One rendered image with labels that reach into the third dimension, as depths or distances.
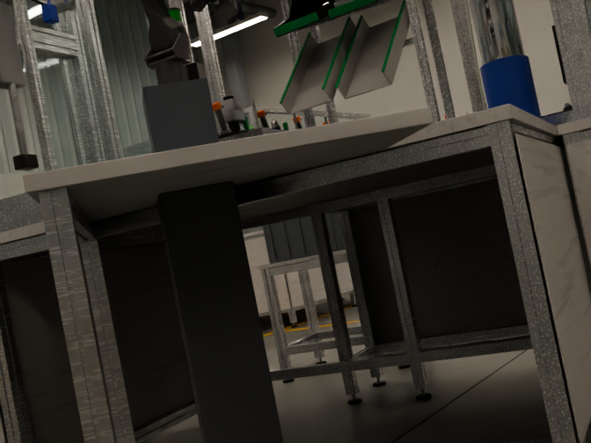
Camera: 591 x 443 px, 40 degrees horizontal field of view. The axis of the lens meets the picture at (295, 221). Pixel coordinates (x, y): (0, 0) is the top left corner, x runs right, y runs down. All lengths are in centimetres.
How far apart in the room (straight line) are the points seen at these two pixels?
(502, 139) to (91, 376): 91
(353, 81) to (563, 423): 91
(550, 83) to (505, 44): 1006
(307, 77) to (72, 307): 99
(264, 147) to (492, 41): 146
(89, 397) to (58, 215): 30
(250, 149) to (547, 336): 71
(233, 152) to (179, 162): 9
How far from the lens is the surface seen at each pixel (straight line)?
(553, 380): 170
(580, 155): 237
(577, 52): 300
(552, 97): 1274
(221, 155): 135
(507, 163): 167
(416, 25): 203
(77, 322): 136
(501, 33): 271
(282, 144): 137
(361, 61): 203
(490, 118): 167
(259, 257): 724
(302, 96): 202
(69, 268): 136
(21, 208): 236
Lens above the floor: 66
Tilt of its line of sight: 2 degrees up
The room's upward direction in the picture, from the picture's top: 11 degrees counter-clockwise
